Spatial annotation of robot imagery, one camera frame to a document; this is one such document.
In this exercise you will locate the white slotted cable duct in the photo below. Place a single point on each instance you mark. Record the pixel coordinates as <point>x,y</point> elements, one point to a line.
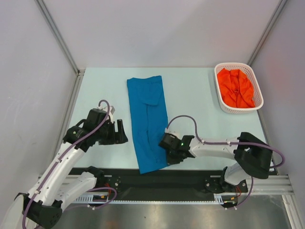
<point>100,199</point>

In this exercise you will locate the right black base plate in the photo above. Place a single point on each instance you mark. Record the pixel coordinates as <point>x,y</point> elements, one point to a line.
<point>218,186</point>

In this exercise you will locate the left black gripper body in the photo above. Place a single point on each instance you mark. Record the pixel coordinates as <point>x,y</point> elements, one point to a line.
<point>106,134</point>

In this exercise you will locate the left aluminium corner post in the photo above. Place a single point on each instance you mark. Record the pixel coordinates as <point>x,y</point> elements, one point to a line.
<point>57,34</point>

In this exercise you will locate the right aluminium corner post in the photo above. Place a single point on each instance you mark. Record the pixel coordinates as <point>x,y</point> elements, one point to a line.
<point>268,29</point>

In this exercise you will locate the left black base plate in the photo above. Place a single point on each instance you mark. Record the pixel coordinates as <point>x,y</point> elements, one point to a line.
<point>107,180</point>

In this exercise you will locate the blue t shirt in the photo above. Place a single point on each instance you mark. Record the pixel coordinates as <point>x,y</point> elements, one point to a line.
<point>149,119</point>

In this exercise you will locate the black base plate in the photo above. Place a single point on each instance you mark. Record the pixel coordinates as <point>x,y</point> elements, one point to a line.
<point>107,180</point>
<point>218,186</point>

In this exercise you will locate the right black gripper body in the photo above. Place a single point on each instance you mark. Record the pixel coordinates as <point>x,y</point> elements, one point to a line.
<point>172,153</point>

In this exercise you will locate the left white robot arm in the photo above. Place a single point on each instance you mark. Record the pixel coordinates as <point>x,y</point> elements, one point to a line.
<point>47,200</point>

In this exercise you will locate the white plastic basket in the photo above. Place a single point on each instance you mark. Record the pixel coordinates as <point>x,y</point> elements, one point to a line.
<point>258,98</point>

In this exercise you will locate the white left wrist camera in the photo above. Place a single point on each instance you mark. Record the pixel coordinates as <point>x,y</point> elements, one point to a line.
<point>111,111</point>

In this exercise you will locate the aluminium corner post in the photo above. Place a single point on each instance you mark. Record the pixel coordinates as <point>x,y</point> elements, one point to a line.
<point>57,34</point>
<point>268,29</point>

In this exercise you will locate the aluminium front rail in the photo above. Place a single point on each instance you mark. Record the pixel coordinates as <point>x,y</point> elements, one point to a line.
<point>193,180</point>

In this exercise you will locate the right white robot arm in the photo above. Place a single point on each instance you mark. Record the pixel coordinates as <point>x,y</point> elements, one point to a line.
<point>252,158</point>

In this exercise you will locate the orange t shirt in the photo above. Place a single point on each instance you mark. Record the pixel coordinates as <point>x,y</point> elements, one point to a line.
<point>236,89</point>

